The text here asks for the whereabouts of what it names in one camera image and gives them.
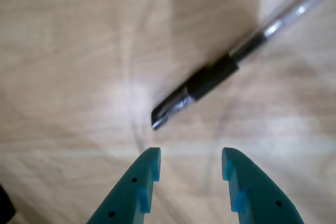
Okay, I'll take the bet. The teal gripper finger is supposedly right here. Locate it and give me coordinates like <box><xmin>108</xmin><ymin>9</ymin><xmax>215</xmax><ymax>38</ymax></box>
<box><xmin>86</xmin><ymin>147</ymin><xmax>162</xmax><ymax>224</ymax></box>
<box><xmin>222</xmin><ymin>147</ymin><xmax>306</xmax><ymax>224</ymax></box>

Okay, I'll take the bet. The clear barrel black pen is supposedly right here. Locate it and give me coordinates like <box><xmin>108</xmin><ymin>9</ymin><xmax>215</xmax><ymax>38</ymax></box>
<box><xmin>151</xmin><ymin>0</ymin><xmax>336</xmax><ymax>132</ymax></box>

